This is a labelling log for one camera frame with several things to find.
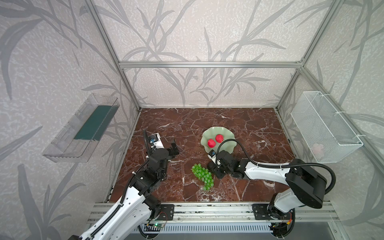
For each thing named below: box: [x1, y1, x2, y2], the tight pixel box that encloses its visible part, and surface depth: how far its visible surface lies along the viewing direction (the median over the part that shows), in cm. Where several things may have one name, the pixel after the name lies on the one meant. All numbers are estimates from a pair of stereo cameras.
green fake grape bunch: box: [190, 163, 214, 191], surface depth 83 cm
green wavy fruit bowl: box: [200, 126, 237, 154], surface depth 101 cm
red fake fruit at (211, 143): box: [207, 138, 216, 148], surface depth 97 cm
